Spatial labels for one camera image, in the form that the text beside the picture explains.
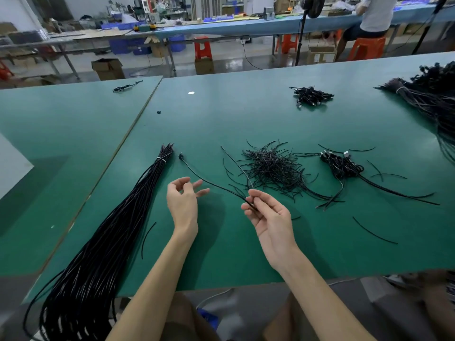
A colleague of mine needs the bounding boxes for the person's right hand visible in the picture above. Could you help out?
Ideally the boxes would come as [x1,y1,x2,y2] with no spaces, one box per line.
[240,188,301,273]

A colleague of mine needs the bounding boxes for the person's left hand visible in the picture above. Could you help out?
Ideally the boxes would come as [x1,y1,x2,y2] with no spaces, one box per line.
[166,177,212,243]

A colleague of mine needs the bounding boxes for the pile of black wire ties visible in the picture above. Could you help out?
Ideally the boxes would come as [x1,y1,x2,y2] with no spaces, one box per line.
[220,140,337,204]

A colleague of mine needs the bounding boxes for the long black cable bundle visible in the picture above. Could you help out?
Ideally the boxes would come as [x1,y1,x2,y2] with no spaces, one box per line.
[23,143,176,341]

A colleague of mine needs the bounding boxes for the small cable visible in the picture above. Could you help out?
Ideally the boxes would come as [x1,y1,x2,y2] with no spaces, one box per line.
[112,80,144,94]

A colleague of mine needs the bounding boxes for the small pile of knotted cables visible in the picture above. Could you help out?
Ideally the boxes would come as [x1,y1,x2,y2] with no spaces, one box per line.
[290,86,335,109]

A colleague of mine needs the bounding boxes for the large heap of black cables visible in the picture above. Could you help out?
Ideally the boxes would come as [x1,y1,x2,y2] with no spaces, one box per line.
[377,62,455,165]

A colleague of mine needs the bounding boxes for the person's left forearm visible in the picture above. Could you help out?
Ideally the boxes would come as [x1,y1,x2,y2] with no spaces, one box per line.
[107,231,200,341]

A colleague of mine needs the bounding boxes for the person's right forearm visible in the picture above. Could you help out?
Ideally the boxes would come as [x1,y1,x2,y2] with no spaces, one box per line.
[273,252,378,341]

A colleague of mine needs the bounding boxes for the person's brown shorts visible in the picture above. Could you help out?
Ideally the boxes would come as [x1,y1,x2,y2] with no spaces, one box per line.
[153,293,221,341]

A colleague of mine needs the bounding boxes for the person's right leg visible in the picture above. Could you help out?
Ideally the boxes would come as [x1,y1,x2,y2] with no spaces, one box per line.
[416,272,455,341]

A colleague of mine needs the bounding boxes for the blue plastic item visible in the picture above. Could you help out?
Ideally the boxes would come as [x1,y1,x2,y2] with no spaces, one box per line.
[198,309,220,330]

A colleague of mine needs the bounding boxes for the small cardboard box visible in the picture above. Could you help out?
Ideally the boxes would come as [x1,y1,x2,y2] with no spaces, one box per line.
[195,59,216,75]

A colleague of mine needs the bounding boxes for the open cardboard box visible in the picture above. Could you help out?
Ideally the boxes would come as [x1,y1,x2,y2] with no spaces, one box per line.
[91,58,125,81]

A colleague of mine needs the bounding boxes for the red plastic stool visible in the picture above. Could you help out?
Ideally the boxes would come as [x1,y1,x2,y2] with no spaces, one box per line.
[194,37,213,61]

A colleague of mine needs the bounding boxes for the large white box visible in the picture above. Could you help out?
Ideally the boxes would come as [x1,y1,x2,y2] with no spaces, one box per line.
[0,133,34,200]

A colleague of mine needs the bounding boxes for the long blue workbench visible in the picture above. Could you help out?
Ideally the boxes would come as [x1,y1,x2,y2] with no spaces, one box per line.
[131,5,455,40]

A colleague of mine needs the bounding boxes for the black fan on stand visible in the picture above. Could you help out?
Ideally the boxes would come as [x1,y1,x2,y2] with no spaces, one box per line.
[294,0,328,67]

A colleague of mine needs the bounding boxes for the black tripod stand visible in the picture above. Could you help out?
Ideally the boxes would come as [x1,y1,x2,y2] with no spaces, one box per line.
[412,0,453,55]

